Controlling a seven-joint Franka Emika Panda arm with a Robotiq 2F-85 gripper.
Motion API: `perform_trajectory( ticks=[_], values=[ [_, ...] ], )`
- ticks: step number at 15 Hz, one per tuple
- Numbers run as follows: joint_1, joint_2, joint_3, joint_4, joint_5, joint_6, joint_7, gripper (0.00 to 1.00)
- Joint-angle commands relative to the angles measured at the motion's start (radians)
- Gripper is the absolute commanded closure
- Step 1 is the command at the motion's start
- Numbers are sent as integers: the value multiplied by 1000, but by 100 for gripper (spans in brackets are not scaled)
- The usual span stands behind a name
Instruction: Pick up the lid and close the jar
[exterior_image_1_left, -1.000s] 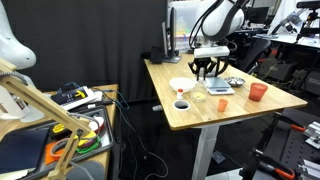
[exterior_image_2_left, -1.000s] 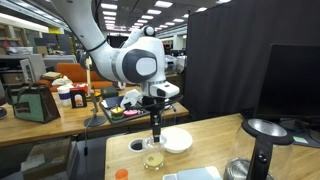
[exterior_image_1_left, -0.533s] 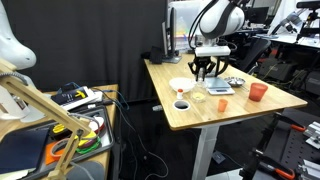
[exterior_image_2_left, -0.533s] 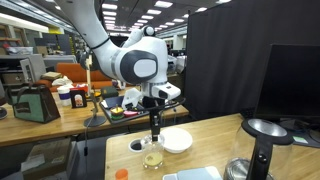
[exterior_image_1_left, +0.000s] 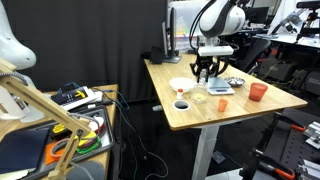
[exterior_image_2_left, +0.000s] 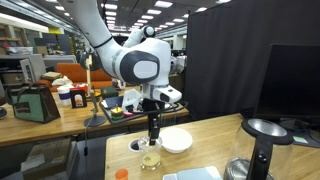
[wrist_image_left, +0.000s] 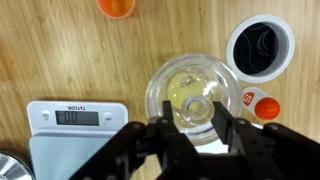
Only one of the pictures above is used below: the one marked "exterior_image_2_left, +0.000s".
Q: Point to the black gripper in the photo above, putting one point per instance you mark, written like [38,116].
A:
[154,106]

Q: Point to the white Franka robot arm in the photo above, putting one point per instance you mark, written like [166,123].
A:
[133,63]

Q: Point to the clear glass jar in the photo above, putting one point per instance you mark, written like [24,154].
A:
[150,160]

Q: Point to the white bowl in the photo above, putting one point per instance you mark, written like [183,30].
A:
[176,140]

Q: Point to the yellow tape roll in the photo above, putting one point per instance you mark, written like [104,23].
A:
[116,109]

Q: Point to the black tray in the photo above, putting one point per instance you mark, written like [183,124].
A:
[106,115]

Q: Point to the small orange cup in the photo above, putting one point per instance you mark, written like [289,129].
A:
[121,174]

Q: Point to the dark blue notebook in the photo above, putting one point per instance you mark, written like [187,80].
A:
[113,101]

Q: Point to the dark green pouch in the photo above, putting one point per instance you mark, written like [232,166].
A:
[109,92]

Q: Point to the white paper cup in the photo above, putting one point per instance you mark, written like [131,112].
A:
[64,96]

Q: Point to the orange sofa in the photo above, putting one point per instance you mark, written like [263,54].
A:
[75,73]

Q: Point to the black curtain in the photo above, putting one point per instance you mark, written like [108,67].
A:
[226,60]

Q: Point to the wooden side table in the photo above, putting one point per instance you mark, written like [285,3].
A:
[50,128]

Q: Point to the white crumpled cloth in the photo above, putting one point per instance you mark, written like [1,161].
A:
[62,81]

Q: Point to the glass electric kettle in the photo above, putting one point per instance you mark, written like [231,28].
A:
[263,156]

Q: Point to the cardboard box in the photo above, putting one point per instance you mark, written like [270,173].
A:
[46,158]

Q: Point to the tan box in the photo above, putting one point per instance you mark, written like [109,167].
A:
[51,76]

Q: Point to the green brown bag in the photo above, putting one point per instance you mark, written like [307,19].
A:
[33,105]

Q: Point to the grey cabinet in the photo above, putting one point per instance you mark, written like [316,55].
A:
[33,68]

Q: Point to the green sticky note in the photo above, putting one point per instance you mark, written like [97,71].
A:
[300,140]

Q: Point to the black computer monitor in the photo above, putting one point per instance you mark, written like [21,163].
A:
[293,83]

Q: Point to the black round object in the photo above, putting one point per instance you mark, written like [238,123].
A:
[2,112]

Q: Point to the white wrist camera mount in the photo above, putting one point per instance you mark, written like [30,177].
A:
[131,100]

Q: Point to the wooden camera stand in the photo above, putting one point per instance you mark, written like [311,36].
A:
[95,120]

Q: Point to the small picture frame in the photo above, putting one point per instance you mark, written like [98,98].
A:
[78,99]

